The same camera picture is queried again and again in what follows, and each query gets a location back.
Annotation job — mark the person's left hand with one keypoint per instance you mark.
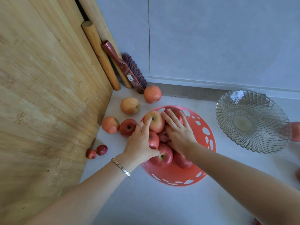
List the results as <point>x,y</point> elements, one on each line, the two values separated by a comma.
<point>138,147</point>

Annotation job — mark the person's right hand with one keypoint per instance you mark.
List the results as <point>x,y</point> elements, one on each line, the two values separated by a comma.
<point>181,138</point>

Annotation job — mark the whole red apple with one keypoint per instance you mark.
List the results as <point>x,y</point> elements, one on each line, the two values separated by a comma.
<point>154,140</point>

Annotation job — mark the large dark red apple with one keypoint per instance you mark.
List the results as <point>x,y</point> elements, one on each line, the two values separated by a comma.
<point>162,158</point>

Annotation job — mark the pink perforated plastic bowl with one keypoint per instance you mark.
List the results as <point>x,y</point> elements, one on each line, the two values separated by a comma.
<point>175,175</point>

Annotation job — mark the yellow green apple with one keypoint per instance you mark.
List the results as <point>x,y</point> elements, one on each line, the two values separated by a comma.
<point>130,106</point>

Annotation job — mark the clear glass fruit bowl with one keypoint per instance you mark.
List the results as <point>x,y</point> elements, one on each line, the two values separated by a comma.
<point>253,124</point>

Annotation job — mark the person's right forearm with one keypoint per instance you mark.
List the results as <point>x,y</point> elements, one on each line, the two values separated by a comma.
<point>246,185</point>

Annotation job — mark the person's left forearm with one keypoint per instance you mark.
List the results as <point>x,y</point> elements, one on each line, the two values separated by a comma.
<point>82,201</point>

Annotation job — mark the small dark red plum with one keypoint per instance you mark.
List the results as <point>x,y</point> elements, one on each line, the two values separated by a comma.
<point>102,149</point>

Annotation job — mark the grey metal bar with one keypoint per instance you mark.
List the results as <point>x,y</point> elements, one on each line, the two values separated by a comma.
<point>187,91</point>

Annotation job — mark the short wooden rolling pin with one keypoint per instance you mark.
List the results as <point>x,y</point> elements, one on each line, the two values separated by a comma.
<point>100,53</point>

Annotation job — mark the large wooden cutting board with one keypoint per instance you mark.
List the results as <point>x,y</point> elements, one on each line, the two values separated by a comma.
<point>46,91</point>

